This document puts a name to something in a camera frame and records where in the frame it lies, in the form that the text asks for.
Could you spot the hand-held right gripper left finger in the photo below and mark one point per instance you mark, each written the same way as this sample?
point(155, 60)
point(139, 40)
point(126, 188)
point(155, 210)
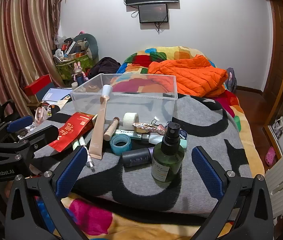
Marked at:
point(71, 172)

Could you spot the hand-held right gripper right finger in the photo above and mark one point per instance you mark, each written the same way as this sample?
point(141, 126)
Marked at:
point(206, 172)

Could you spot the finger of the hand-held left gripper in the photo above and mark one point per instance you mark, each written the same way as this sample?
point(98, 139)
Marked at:
point(44, 133)
point(19, 124)

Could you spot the white pen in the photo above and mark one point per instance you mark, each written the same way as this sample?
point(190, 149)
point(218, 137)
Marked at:
point(86, 152)

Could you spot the red paper packet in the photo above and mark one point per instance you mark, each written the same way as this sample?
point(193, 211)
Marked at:
point(69, 130)

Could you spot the pale green marker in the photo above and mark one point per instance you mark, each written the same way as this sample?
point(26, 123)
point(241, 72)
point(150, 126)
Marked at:
point(75, 144)

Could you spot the green spray bottle black cap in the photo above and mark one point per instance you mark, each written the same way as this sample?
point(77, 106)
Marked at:
point(167, 162)

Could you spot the beige tube white cap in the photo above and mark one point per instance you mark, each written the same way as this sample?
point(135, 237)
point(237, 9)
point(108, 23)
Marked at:
point(97, 135)

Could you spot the clear bottle with blue cap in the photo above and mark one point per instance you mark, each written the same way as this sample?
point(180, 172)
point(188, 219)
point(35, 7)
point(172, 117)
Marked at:
point(156, 139)

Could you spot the dark purple small bottle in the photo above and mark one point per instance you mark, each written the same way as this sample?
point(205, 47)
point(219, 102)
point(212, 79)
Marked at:
point(136, 157)

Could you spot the white gauze roll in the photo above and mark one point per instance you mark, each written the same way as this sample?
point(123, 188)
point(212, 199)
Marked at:
point(129, 123)

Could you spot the clear plastic storage box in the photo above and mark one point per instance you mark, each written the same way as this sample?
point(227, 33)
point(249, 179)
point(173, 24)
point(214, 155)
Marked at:
point(141, 105)

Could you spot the dark blue box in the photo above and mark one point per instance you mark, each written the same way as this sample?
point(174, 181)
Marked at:
point(44, 95)

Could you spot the blue notebook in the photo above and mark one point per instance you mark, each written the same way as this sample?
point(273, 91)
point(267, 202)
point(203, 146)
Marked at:
point(56, 93)

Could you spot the red box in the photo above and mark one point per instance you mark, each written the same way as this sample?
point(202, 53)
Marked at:
point(37, 85)

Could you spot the teal tape roll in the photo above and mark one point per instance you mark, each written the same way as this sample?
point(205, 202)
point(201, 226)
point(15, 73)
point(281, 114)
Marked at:
point(114, 146)

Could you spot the beige concealer stick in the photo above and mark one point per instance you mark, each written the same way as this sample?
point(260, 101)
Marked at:
point(110, 131)

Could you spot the pink clog shoe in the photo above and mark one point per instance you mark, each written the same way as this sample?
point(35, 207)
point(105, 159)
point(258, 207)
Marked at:
point(270, 156)

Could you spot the green storage basket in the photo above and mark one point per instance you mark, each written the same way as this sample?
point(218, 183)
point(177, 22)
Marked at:
point(66, 70)

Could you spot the white green labelled marker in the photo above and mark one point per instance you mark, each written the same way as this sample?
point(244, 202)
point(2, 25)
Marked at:
point(129, 133)

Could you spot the pink bunny toy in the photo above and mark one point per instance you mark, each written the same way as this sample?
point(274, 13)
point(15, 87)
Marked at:
point(77, 68)

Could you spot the braided pink hairband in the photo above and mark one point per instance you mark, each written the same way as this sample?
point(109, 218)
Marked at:
point(144, 127)

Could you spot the striped pink beige curtain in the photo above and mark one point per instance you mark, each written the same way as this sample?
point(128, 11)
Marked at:
point(19, 42)

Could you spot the white sneakers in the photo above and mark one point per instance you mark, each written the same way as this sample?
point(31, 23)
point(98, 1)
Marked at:
point(280, 127)

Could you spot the dark clothes pile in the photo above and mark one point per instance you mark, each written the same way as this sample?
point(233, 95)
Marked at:
point(104, 65)

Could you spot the purple grey bag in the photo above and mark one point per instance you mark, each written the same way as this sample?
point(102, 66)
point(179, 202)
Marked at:
point(231, 80)

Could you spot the grey green neck pillow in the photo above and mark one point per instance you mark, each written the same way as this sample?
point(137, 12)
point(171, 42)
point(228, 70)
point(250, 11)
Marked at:
point(92, 45)

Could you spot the orange down jacket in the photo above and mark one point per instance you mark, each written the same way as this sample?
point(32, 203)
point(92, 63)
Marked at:
point(189, 72)

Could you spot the colourful patchwork quilt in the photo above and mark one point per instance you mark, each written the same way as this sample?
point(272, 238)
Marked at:
point(141, 60)

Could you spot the wooden door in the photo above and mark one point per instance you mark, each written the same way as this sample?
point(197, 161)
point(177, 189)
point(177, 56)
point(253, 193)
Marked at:
point(279, 42)

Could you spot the small wall monitor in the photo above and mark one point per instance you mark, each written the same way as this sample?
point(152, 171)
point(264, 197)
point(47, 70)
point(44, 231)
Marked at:
point(154, 12)

